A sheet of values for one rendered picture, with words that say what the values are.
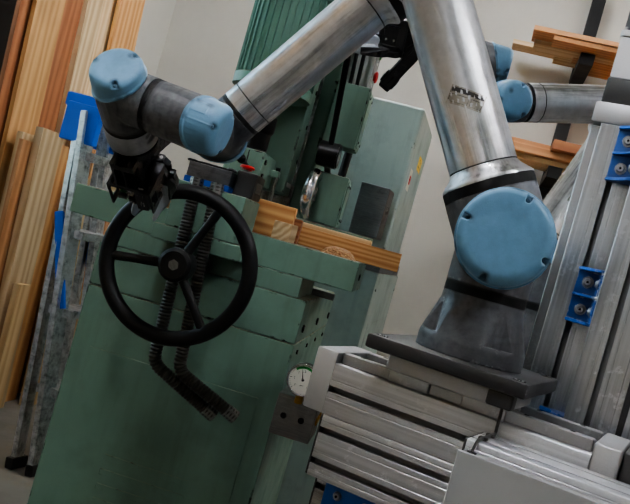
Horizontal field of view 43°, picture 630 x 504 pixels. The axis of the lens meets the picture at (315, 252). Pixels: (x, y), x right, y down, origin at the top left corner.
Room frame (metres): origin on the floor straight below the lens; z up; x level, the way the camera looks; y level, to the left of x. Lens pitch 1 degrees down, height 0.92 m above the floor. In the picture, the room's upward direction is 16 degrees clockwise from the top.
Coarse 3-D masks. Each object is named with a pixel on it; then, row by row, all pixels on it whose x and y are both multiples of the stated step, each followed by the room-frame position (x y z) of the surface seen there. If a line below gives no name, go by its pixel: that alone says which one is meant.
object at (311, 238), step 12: (300, 240) 1.74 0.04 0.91; (312, 240) 1.74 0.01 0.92; (324, 240) 1.73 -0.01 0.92; (336, 240) 1.73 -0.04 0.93; (348, 240) 1.73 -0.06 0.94; (360, 252) 1.72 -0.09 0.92; (372, 252) 1.72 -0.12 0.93; (384, 252) 1.72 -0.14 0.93; (372, 264) 1.72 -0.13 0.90; (384, 264) 1.72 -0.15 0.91; (396, 264) 1.71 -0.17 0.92
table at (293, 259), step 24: (96, 192) 1.64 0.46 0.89; (96, 216) 1.63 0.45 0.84; (144, 216) 1.62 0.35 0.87; (168, 240) 1.52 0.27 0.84; (216, 240) 1.51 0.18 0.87; (264, 240) 1.59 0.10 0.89; (264, 264) 1.59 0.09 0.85; (288, 264) 1.58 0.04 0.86; (312, 264) 1.58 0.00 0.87; (336, 264) 1.57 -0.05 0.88; (360, 264) 1.58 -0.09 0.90
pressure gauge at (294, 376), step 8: (296, 368) 1.51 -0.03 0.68; (304, 368) 1.51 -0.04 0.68; (312, 368) 1.51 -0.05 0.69; (288, 376) 1.51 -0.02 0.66; (296, 376) 1.51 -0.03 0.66; (304, 376) 1.51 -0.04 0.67; (288, 384) 1.51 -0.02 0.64; (296, 384) 1.51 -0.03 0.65; (304, 384) 1.51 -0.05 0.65; (296, 392) 1.51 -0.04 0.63; (304, 392) 1.51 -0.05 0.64; (296, 400) 1.53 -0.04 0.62
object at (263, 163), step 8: (248, 152) 1.72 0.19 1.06; (256, 152) 1.72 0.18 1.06; (264, 152) 1.72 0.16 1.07; (248, 160) 1.72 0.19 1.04; (256, 160) 1.72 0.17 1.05; (264, 160) 1.72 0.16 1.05; (272, 160) 1.80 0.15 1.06; (232, 168) 1.72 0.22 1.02; (240, 168) 1.72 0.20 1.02; (256, 168) 1.72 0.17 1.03; (264, 168) 1.75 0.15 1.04; (272, 168) 1.83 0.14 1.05; (264, 176) 1.77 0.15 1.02; (264, 184) 1.79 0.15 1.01
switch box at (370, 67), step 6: (360, 54) 2.02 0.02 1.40; (360, 60) 2.02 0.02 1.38; (366, 60) 2.02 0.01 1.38; (372, 60) 2.02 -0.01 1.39; (378, 60) 2.06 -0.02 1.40; (366, 66) 2.02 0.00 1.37; (372, 66) 2.02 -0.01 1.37; (378, 66) 2.10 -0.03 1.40; (348, 72) 2.02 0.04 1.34; (366, 72) 2.02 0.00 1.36; (372, 72) 2.02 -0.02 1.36; (348, 78) 2.02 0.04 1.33; (354, 78) 2.02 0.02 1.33; (366, 78) 2.02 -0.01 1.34; (372, 78) 2.05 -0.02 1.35; (360, 84) 2.02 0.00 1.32; (366, 84) 2.02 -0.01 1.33; (372, 84) 2.08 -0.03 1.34
